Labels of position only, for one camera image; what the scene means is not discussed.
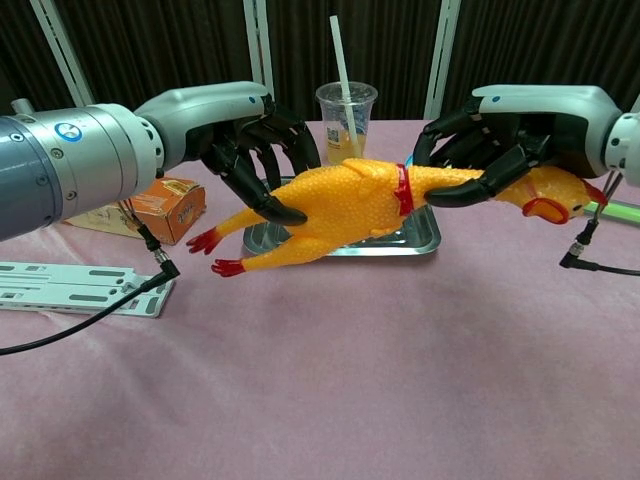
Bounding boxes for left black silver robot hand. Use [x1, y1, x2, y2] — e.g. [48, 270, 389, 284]
[133, 81, 322, 227]

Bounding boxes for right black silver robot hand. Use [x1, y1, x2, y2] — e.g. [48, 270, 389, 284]
[413, 83, 624, 209]

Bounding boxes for yellow rubber chicken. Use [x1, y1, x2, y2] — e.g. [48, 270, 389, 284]
[185, 157, 610, 279]

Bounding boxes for stainless steel tray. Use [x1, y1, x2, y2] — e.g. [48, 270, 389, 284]
[241, 177, 442, 259]

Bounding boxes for orange cardboard box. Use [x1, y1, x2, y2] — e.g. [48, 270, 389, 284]
[62, 178, 207, 247]

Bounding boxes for white drinking straw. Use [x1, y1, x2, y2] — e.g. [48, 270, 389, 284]
[328, 15, 362, 151]

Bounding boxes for clear plastic drink cup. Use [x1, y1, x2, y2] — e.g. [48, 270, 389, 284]
[315, 81, 379, 166]

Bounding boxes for white folding laptop stand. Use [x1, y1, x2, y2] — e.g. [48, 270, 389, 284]
[0, 260, 178, 320]

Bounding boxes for pink velvet tablecloth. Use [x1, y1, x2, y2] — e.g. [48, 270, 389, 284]
[0, 115, 640, 480]

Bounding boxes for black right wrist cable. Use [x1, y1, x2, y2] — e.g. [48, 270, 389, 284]
[558, 169, 640, 277]

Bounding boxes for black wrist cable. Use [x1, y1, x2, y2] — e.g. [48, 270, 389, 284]
[558, 169, 640, 277]
[0, 197, 182, 357]

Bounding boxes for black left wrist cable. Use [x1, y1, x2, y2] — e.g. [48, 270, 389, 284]
[0, 197, 182, 357]

